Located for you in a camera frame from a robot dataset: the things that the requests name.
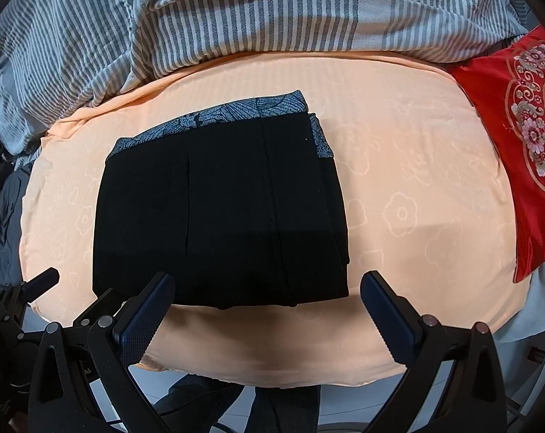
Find red embroidered pillow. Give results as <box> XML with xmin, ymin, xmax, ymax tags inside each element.
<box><xmin>447</xmin><ymin>26</ymin><xmax>545</xmax><ymax>285</ymax></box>

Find orange bed sheet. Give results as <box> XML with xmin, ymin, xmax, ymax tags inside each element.
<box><xmin>17</xmin><ymin>49</ymin><xmax>533</xmax><ymax>389</ymax></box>

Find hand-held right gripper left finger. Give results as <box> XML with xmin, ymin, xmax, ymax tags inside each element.
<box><xmin>25</xmin><ymin>271</ymin><xmax>177</xmax><ymax>433</ymax></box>

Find dark grey cloth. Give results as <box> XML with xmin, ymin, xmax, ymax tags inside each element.
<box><xmin>0</xmin><ymin>125</ymin><xmax>44</xmax><ymax>290</ymax></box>

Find grey white striped blanket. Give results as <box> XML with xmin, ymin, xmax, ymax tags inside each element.
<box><xmin>0</xmin><ymin>0</ymin><xmax>533</xmax><ymax>169</ymax></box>

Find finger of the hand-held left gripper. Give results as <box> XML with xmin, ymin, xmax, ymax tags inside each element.
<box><xmin>22</xmin><ymin>267</ymin><xmax>60</xmax><ymax>302</ymax></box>
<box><xmin>73</xmin><ymin>287</ymin><xmax>129</xmax><ymax>331</ymax></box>

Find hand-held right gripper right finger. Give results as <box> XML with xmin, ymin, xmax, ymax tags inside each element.
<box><xmin>360</xmin><ymin>270</ymin><xmax>519</xmax><ymax>433</ymax></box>

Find black pants with grey waistband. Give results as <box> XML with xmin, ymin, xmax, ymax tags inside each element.
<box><xmin>92</xmin><ymin>90</ymin><xmax>351</xmax><ymax>310</ymax></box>

